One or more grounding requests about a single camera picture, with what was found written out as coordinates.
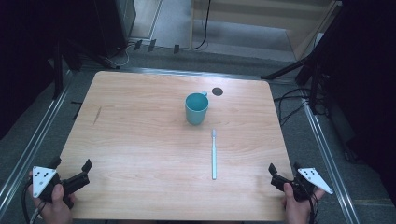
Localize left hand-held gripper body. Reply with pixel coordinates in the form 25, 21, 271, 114
32, 165, 92, 210

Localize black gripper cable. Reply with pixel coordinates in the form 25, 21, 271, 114
306, 189, 319, 224
21, 181, 47, 224

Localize light blue toothbrush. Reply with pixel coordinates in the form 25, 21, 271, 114
211, 129, 218, 181

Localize black hanging cable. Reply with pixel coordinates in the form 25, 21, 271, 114
190, 0, 213, 51

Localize black stand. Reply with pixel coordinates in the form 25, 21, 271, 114
46, 34, 120, 101
260, 46, 331, 116

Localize black floor cables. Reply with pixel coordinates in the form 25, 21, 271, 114
273, 87, 314, 127

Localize person's left hand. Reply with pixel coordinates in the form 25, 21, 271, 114
28, 171, 77, 224

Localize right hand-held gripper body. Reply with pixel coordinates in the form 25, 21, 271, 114
270, 167, 334, 203

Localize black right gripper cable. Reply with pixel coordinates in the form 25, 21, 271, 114
306, 189, 319, 224

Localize metal floor rail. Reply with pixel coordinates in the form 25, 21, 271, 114
0, 70, 75, 216
301, 98, 361, 224

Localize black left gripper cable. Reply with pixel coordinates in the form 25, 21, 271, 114
21, 181, 47, 224

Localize teal cup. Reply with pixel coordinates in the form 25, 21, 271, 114
184, 91, 210, 127

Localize pale wooden shelf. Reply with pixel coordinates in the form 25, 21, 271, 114
189, 0, 344, 62

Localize white floor cable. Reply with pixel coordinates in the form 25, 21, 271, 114
105, 42, 131, 68

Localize person's right hand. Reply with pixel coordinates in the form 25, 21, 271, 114
281, 182, 327, 224

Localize dark cabinet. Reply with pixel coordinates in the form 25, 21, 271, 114
92, 0, 138, 58

